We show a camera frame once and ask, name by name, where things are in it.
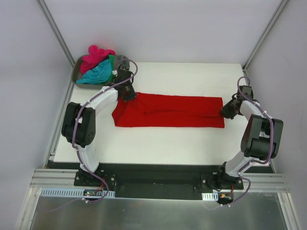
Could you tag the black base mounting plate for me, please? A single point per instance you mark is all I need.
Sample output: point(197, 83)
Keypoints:
point(172, 192)

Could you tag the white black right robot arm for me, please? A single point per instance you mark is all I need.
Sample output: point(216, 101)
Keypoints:
point(259, 144)

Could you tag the cyan t shirt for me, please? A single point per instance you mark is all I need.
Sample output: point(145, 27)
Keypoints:
point(94, 76)

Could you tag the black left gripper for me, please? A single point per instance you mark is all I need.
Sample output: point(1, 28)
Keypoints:
point(129, 93)

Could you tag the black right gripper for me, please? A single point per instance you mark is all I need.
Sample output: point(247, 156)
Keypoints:
point(227, 111)

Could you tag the aluminium corner post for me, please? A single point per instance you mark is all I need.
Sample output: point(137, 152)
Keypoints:
point(267, 30)
point(55, 30)

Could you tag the pink t shirt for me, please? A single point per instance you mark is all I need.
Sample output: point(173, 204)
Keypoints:
point(94, 57)

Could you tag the left aluminium corner post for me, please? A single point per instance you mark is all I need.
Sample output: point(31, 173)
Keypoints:
point(55, 30)

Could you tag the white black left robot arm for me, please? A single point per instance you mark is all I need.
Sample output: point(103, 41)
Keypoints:
point(79, 124)

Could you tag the grey t shirt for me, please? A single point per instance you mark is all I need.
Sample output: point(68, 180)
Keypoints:
point(121, 62)

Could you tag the right aluminium corner post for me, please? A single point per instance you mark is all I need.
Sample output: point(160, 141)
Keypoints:
point(267, 30)

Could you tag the white right cable duct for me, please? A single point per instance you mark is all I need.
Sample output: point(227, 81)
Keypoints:
point(210, 196)

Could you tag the red t shirt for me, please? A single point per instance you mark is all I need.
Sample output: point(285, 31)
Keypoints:
point(156, 110)

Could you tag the green t shirt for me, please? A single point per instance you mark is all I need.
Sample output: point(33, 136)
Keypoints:
point(109, 65)

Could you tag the grey plastic laundry tray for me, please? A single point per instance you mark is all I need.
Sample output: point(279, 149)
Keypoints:
point(76, 75)

